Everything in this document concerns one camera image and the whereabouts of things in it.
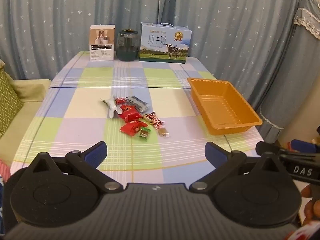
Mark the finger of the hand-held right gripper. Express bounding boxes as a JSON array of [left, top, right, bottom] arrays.
[[292, 139, 319, 153], [255, 141, 283, 158]]

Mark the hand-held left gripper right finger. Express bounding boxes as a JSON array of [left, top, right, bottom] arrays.
[[189, 142, 284, 194]]

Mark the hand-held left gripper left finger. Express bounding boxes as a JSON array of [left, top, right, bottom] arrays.
[[29, 141, 123, 194]]

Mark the orange plastic tray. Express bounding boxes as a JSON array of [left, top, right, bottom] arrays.
[[187, 77, 263, 136]]

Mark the white snack packet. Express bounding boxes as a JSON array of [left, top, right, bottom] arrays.
[[100, 96, 118, 119]]

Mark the green candy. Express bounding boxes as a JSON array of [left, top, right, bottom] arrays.
[[139, 127, 152, 139]]

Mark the brown clear-wrapped candy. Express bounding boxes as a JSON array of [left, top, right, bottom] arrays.
[[157, 127, 171, 138]]

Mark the grey clear snack packet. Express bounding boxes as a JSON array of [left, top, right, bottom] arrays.
[[127, 95, 148, 113]]

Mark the dark red striped candy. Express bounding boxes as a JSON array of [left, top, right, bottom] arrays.
[[144, 112, 166, 130]]

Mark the person's right hand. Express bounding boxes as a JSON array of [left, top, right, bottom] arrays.
[[301, 185, 320, 227]]

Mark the red white patterned clothing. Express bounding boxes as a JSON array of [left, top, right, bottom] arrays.
[[285, 224, 320, 240]]

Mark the blue lace-trimmed cabinet cover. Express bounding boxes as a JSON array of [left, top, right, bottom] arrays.
[[259, 0, 320, 130]]

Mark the beige sofa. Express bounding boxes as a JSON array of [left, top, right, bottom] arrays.
[[0, 79, 52, 163]]

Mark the pink patterned cloth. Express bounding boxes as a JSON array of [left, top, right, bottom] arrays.
[[0, 159, 12, 182]]

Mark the green patterned cushion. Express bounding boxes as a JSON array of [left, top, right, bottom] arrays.
[[0, 60, 24, 139]]

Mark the dark glass jar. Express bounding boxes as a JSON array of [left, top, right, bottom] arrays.
[[115, 28, 139, 62]]

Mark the white product box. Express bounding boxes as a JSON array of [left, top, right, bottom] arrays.
[[89, 24, 116, 62]]

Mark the blue milk carton box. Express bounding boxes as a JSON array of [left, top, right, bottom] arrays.
[[139, 22, 193, 64]]

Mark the blue star curtain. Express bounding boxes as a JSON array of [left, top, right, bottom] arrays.
[[0, 0, 307, 110]]

